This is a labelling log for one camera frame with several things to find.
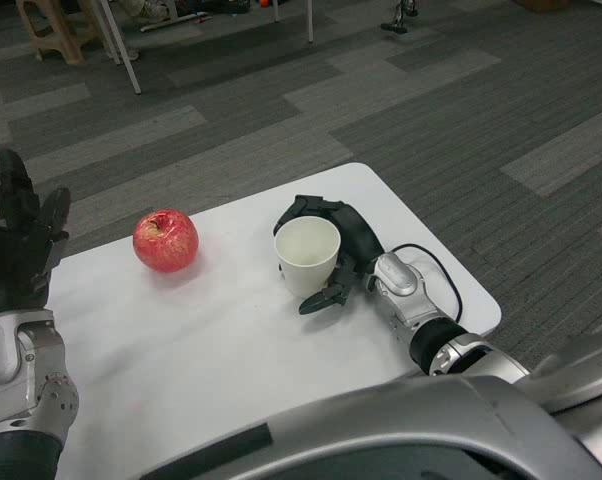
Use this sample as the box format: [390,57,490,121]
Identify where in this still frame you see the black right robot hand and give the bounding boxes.
[272,194,386,316]

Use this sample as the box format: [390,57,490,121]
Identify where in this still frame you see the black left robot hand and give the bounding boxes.
[0,148,72,317]

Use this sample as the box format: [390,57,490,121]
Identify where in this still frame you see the white paper cup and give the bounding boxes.
[273,215,342,300]

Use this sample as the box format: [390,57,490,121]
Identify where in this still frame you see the red apple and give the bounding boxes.
[132,208,200,274]

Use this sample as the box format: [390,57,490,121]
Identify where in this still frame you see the silver robot chest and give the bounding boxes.
[140,374,602,480]

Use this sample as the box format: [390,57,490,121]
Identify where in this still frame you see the white metal-legged table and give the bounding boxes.
[98,0,315,96]

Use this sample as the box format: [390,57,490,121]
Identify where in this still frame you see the standing humanoid robot legs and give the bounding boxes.
[379,0,422,35]

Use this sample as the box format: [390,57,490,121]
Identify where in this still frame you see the beige plastic stool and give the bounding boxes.
[14,0,107,65]

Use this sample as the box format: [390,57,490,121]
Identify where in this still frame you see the seated person in beige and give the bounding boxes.
[115,0,175,17]

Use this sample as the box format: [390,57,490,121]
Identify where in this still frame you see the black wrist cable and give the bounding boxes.
[393,243,464,322]

